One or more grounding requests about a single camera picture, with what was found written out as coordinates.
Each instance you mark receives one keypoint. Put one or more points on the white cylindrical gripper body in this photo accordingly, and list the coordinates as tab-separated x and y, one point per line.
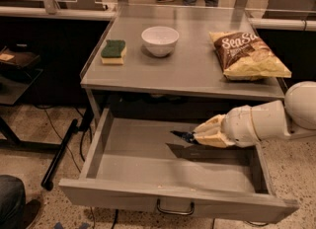
237	126

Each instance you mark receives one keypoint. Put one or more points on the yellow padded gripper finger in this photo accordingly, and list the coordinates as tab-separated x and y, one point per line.
218	140
211	126

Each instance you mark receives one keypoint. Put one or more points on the dark blue rxbar wrapper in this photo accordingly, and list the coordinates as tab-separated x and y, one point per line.
186	136

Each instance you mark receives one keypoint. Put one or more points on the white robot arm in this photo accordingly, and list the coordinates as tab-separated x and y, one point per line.
292	118

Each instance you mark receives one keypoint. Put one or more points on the grey open top drawer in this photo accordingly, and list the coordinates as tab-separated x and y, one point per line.
133	162

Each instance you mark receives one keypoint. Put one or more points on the yellow brown chips bag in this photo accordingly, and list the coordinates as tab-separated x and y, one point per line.
246	57

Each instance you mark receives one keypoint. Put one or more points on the white ceramic bowl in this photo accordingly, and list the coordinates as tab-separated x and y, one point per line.
160	41

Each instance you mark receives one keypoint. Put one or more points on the grey cabinet table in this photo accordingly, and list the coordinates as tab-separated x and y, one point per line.
191	70

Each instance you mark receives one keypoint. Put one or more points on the green yellow sponge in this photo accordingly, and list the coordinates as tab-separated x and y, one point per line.
113	52

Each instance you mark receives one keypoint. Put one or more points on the black floor bar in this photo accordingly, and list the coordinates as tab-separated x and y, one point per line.
47	181

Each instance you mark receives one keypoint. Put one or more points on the dark side shelf with tray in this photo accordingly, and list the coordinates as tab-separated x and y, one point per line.
18	71

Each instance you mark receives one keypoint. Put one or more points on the seated person leg and shoe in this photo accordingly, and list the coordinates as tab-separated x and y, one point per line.
15	212

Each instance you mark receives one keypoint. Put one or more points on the black metal drawer handle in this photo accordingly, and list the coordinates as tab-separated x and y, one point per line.
167	207

